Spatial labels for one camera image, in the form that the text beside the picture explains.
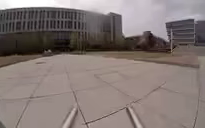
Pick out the white banded building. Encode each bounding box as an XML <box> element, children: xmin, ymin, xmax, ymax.
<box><xmin>165</xmin><ymin>18</ymin><xmax>196</xmax><ymax>47</ymax></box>

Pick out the row of trees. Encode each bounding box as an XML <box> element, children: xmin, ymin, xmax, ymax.
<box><xmin>0</xmin><ymin>31</ymin><xmax>138</xmax><ymax>56</ymax></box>

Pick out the white pole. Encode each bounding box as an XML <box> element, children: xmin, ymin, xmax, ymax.
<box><xmin>169</xmin><ymin>27</ymin><xmax>175</xmax><ymax>54</ymax></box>

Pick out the manhole cover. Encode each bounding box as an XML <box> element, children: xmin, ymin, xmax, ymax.
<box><xmin>35</xmin><ymin>60</ymin><xmax>48</xmax><ymax>66</ymax></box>

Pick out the dry brown grass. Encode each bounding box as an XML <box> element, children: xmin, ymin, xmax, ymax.
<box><xmin>72</xmin><ymin>49</ymin><xmax>201</xmax><ymax>70</ymax></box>
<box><xmin>0</xmin><ymin>54</ymin><xmax>45</xmax><ymax>72</ymax></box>

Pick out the low brown building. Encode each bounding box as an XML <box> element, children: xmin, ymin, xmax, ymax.
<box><xmin>124</xmin><ymin>30</ymin><xmax>171</xmax><ymax>52</ymax></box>

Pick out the grey stone slab plaza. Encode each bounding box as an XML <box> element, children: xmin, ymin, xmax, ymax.
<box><xmin>0</xmin><ymin>53</ymin><xmax>205</xmax><ymax>128</ymax></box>

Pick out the robot's own part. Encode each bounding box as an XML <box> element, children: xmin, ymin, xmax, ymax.
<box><xmin>61</xmin><ymin>105</ymin><xmax>79</xmax><ymax>128</ymax></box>
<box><xmin>126</xmin><ymin>105</ymin><xmax>145</xmax><ymax>128</ymax></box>

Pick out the large curved grey building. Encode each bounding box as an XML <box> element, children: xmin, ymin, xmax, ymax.
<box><xmin>0</xmin><ymin>6</ymin><xmax>124</xmax><ymax>52</ymax></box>

